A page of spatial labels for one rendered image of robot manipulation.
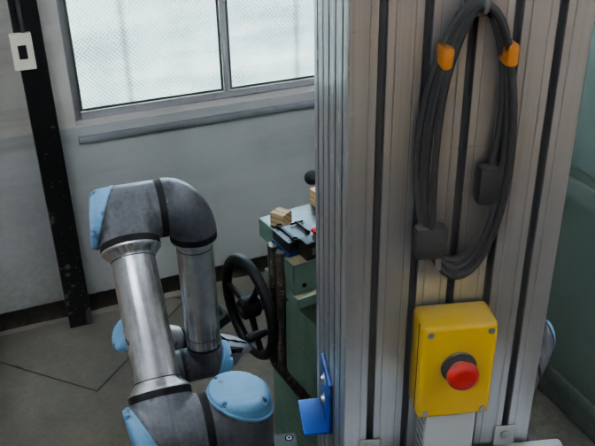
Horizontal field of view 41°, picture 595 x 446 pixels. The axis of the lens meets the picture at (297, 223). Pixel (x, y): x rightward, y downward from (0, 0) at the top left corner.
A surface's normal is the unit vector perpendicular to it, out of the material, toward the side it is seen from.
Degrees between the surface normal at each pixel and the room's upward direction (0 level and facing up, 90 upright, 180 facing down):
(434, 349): 90
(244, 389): 8
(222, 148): 90
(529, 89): 90
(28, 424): 0
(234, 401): 8
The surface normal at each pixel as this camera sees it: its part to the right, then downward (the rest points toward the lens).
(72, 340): -0.02, -0.88
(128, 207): 0.21, -0.32
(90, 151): 0.37, 0.44
